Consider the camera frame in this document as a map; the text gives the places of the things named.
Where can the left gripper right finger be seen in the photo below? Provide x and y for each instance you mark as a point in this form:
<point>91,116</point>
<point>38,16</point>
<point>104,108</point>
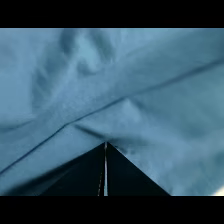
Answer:
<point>128,176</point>

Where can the blue shirt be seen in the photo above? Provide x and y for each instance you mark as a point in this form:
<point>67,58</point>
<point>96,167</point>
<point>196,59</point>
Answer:
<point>133,83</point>

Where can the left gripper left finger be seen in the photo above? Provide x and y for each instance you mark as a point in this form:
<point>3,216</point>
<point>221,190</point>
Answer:
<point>85,176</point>

